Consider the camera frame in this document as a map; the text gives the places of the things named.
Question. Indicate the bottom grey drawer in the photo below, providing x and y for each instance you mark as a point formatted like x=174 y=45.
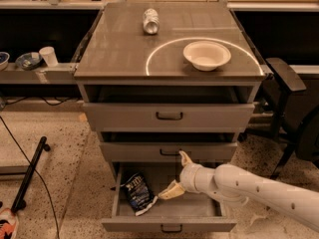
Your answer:
x=187 y=213

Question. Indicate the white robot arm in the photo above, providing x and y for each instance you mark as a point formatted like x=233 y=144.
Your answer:
x=234 y=186

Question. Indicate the middle grey drawer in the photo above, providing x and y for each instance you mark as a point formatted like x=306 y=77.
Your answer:
x=167 y=151

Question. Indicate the grey drawer cabinet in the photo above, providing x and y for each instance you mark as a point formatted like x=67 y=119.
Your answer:
x=124 y=65

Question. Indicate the blue chip bag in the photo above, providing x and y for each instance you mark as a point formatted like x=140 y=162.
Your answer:
x=138 y=194

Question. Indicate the black floor stand bar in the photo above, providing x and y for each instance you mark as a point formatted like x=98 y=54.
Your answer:
x=19 y=202

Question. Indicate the blue bowl with items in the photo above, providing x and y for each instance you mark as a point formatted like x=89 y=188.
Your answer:
x=29 y=61

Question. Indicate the orange white shoe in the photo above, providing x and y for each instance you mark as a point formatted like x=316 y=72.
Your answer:
x=8 y=224

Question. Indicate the white crushed can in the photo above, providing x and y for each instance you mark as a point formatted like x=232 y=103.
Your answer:
x=151 y=21

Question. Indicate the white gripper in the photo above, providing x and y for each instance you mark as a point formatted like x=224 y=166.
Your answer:
x=189 y=179

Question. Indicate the white paper bowl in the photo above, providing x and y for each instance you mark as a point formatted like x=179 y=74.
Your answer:
x=206 y=55

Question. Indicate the blue bowl at edge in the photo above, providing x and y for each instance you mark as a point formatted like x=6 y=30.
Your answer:
x=4 y=60

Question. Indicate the black office chair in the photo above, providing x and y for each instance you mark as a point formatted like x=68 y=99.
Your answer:
x=294 y=101

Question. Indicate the top grey drawer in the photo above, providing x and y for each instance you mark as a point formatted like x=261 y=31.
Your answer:
x=168 y=117

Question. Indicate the grey side shelf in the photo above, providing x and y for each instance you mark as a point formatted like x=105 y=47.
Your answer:
x=63 y=74

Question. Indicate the grey drawer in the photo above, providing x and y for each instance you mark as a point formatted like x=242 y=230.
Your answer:
x=187 y=213
x=167 y=151
x=168 y=117

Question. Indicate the white paper cup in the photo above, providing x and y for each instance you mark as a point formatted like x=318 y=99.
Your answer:
x=49 y=56

